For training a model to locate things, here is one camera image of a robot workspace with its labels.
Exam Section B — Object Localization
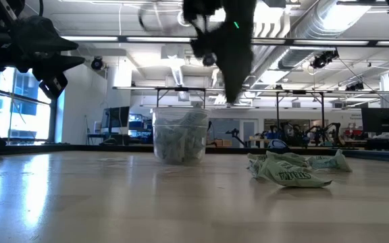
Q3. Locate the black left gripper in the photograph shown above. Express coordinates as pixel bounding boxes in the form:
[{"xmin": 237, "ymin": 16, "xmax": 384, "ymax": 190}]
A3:
[{"xmin": 0, "ymin": 16, "xmax": 86, "ymax": 74}]

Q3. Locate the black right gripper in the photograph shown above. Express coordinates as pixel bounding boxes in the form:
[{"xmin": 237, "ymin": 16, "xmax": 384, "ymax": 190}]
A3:
[{"xmin": 190, "ymin": 20, "xmax": 255, "ymax": 103}]

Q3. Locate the clear plastic cup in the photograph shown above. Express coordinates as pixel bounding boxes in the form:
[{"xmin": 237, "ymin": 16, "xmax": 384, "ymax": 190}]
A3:
[{"xmin": 152, "ymin": 106, "xmax": 212, "ymax": 166}]

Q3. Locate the green white stevia packet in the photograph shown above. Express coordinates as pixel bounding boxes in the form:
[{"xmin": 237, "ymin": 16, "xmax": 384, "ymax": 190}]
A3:
[
  {"xmin": 247, "ymin": 150, "xmax": 309, "ymax": 169},
  {"xmin": 247, "ymin": 158, "xmax": 334, "ymax": 189},
  {"xmin": 307, "ymin": 148, "xmax": 354, "ymax": 173}
]

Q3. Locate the large glass window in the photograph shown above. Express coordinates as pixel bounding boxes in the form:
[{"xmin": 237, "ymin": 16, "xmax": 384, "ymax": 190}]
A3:
[{"xmin": 0, "ymin": 63, "xmax": 60, "ymax": 144}]

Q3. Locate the blue white ball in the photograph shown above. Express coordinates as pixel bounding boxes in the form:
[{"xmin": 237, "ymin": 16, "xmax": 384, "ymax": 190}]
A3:
[{"xmin": 267, "ymin": 138, "xmax": 288, "ymax": 150}]

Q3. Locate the black computer monitor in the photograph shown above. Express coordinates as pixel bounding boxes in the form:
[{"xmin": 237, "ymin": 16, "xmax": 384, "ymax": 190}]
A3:
[{"xmin": 100, "ymin": 106, "xmax": 130, "ymax": 136}]

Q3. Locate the black ceiling spotlight cluster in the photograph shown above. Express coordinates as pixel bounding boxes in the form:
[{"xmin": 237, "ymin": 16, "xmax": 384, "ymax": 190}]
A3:
[
  {"xmin": 345, "ymin": 82, "xmax": 365, "ymax": 92},
  {"xmin": 311, "ymin": 49, "xmax": 340, "ymax": 70}
]

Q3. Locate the large black monitor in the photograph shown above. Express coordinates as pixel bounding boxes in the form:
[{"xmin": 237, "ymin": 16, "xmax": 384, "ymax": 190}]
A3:
[{"xmin": 361, "ymin": 107, "xmax": 389, "ymax": 134}]

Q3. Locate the round black ceiling camera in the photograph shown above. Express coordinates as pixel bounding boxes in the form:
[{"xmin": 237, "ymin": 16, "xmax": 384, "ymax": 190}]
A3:
[
  {"xmin": 90, "ymin": 56, "xmax": 105, "ymax": 71},
  {"xmin": 202, "ymin": 53, "xmax": 215, "ymax": 68}
]

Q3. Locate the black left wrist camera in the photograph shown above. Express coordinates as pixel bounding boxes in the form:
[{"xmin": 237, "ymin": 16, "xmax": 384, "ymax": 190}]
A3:
[{"xmin": 38, "ymin": 72, "xmax": 69, "ymax": 101}]

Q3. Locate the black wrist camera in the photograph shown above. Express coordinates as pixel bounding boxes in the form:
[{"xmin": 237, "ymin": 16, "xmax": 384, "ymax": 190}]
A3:
[
  {"xmin": 182, "ymin": 0, "xmax": 223, "ymax": 23},
  {"xmin": 38, "ymin": 72, "xmax": 69, "ymax": 101}
]

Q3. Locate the long ceiling light rail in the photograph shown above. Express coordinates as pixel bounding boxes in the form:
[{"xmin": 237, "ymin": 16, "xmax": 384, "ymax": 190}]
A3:
[{"xmin": 61, "ymin": 33, "xmax": 389, "ymax": 48}]

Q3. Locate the black metal frame stand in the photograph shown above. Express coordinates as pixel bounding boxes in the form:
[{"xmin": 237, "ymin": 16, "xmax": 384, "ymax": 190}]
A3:
[
  {"xmin": 155, "ymin": 86, "xmax": 207, "ymax": 109},
  {"xmin": 275, "ymin": 89, "xmax": 326, "ymax": 139}
]

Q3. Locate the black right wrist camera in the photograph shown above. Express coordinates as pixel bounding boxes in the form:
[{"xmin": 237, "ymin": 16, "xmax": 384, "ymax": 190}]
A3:
[{"xmin": 182, "ymin": 0, "xmax": 223, "ymax": 23}]

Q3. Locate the black aluminium table frame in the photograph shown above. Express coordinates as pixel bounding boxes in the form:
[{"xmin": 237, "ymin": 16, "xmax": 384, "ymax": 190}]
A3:
[{"xmin": 0, "ymin": 124, "xmax": 389, "ymax": 165}]

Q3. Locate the silver ventilation duct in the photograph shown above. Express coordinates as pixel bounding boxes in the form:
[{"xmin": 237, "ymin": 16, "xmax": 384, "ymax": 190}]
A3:
[{"xmin": 251, "ymin": 0, "xmax": 371, "ymax": 78}]

